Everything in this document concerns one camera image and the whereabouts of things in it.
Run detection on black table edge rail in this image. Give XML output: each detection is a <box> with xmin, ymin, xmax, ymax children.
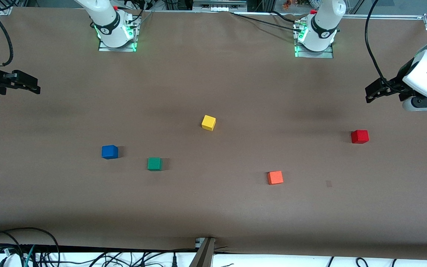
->
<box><xmin>0</xmin><ymin>243</ymin><xmax>199</xmax><ymax>255</ymax></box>

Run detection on yellow cube block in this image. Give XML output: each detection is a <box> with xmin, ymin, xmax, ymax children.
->
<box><xmin>201</xmin><ymin>115</ymin><xmax>216</xmax><ymax>131</ymax></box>

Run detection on long black base cable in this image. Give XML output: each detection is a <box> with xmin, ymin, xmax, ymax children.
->
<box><xmin>230</xmin><ymin>12</ymin><xmax>303</xmax><ymax>34</ymax></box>

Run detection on teal floor cable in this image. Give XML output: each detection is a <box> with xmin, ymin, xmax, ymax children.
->
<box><xmin>23</xmin><ymin>245</ymin><xmax>37</xmax><ymax>267</ymax></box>

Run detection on red cube block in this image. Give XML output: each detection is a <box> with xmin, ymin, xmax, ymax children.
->
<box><xmin>351</xmin><ymin>130</ymin><xmax>370</xmax><ymax>144</ymax></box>

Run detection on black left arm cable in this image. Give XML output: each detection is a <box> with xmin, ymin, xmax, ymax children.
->
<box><xmin>364</xmin><ymin>0</ymin><xmax>399</xmax><ymax>89</ymax></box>

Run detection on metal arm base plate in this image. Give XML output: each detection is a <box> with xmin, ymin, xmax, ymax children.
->
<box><xmin>98</xmin><ymin>17</ymin><xmax>140</xmax><ymax>52</ymax></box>
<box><xmin>294</xmin><ymin>22</ymin><xmax>334</xmax><ymax>59</ymax></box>

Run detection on tangled black floor cables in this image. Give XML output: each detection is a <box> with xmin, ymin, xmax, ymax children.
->
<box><xmin>37</xmin><ymin>251</ymin><xmax>184</xmax><ymax>267</ymax></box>

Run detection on looped black floor cable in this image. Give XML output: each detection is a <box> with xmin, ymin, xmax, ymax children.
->
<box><xmin>0</xmin><ymin>227</ymin><xmax>60</xmax><ymax>267</ymax></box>

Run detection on blue cube block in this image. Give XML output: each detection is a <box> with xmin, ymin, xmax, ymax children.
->
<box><xmin>102</xmin><ymin>145</ymin><xmax>119</xmax><ymax>160</ymax></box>

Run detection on short black base cable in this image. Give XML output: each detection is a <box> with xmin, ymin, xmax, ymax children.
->
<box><xmin>269</xmin><ymin>10</ymin><xmax>301</xmax><ymax>23</ymax></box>

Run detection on orange cube block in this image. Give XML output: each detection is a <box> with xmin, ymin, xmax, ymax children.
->
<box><xmin>267</xmin><ymin>171</ymin><xmax>284</xmax><ymax>185</ymax></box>

